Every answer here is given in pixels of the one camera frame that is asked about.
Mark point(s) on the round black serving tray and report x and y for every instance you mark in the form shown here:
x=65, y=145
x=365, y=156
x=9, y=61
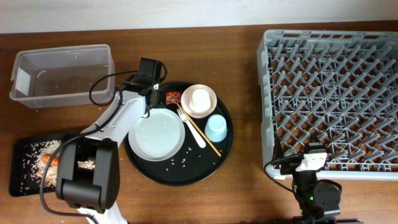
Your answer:
x=191, y=163

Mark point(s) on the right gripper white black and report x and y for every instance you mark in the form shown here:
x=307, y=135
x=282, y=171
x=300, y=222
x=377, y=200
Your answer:
x=290, y=163

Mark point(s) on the pink small bowl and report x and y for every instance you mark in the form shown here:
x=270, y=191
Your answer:
x=186, y=97

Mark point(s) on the wooden chopstick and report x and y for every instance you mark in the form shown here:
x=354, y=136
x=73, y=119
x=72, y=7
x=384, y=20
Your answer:
x=199, y=131

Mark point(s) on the grey round plate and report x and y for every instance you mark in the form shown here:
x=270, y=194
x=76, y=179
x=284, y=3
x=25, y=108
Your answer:
x=157, y=137

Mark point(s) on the red snack wrapper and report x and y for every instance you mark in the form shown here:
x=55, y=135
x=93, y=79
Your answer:
x=173, y=97

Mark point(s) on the pile of rice scraps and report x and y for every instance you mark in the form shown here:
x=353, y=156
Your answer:
x=36, y=161

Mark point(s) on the white plastic fork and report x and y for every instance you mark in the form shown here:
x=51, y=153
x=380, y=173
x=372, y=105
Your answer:
x=201, y=143

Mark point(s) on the black rectangular waste tray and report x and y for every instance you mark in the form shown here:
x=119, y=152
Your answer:
x=17, y=186

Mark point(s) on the white cup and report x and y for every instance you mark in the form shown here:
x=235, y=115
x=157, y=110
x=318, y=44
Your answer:
x=200, y=100

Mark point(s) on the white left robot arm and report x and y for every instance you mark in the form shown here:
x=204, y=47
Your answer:
x=88, y=176

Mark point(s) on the clear plastic bin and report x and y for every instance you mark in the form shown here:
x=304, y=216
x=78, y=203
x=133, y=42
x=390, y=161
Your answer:
x=62, y=76

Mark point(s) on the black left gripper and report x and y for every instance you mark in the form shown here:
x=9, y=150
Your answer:
x=161, y=102

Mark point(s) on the grey dishwasher rack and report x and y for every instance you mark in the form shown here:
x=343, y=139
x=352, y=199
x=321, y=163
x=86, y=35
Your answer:
x=338, y=85

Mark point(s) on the orange carrot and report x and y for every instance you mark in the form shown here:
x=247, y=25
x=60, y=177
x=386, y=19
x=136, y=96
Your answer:
x=49, y=159

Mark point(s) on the light blue cup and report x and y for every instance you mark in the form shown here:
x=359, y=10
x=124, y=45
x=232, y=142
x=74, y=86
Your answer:
x=216, y=128

